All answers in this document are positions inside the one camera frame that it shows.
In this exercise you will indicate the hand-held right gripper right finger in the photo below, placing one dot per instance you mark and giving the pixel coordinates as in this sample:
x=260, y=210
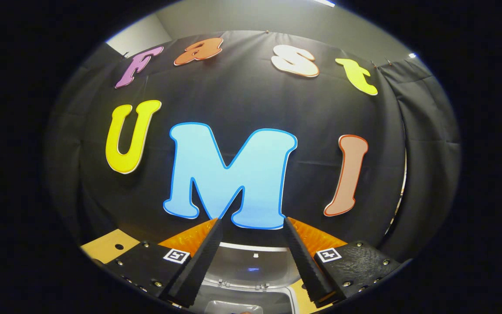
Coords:
x=305, y=261

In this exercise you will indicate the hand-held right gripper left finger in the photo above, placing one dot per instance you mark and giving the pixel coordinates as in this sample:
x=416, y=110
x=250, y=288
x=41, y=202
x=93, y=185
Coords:
x=198, y=266

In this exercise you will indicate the white desktop garbage bin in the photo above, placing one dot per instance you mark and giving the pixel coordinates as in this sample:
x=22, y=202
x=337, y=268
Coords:
x=251, y=266

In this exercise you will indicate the wooden desktop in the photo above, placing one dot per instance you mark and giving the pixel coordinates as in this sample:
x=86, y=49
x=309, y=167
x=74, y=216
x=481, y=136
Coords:
x=103, y=248

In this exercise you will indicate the black backdrop cloth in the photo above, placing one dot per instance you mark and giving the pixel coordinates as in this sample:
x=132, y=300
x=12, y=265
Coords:
x=242, y=104

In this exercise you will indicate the long ceiling light panel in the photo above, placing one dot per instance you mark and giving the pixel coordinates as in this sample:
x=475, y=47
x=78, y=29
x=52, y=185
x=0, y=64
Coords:
x=324, y=2

